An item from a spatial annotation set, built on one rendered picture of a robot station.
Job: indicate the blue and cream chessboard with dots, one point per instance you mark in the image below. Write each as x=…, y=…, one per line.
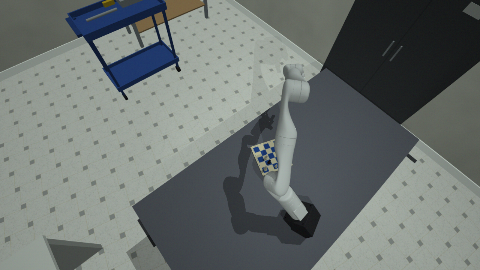
x=260, y=151

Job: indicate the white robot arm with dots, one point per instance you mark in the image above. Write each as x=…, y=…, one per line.
x=295, y=89

